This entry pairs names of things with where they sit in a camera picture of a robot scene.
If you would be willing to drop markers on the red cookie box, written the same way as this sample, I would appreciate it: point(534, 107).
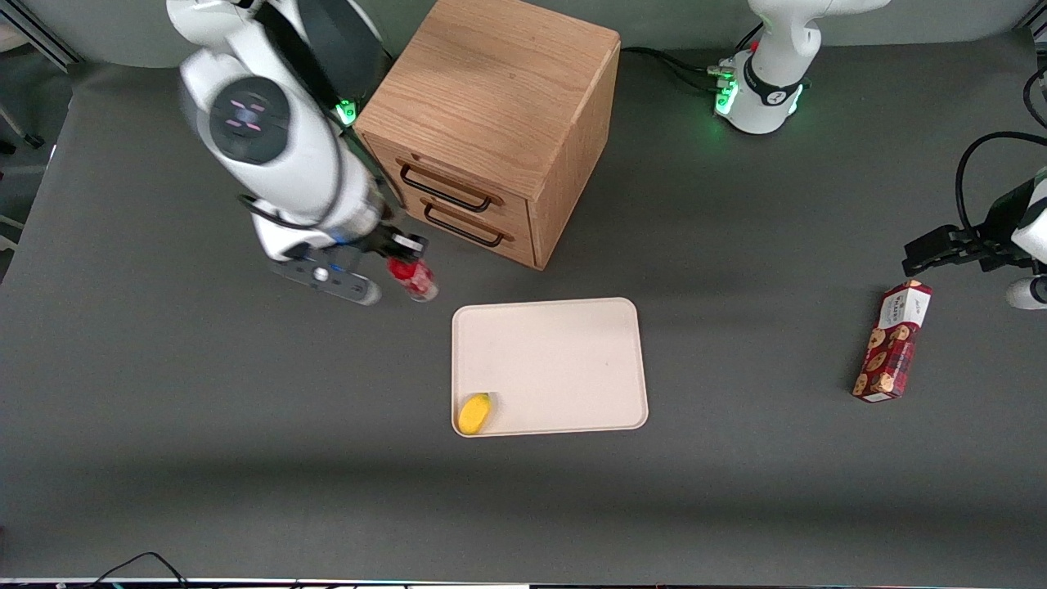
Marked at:
point(890, 343)

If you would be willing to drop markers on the aluminium frame rail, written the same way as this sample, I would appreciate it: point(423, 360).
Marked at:
point(41, 37)

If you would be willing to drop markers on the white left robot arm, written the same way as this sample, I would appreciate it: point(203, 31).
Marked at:
point(773, 74)

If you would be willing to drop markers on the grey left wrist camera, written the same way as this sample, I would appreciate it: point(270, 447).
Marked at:
point(1026, 293)

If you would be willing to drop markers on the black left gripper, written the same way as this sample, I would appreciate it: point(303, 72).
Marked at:
point(988, 239)

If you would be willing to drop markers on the beige rectangular tray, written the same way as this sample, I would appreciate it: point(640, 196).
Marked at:
point(556, 364)

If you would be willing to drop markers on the yellow toy lemon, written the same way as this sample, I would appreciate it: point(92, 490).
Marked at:
point(474, 413)

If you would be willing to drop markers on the red coke bottle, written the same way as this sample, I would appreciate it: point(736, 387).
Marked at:
point(415, 278)

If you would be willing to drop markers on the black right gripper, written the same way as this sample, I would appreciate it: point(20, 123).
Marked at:
point(388, 240)

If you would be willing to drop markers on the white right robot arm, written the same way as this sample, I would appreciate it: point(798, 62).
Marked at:
point(278, 123)

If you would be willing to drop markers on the wooden two-drawer cabinet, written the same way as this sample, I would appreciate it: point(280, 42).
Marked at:
point(491, 123)

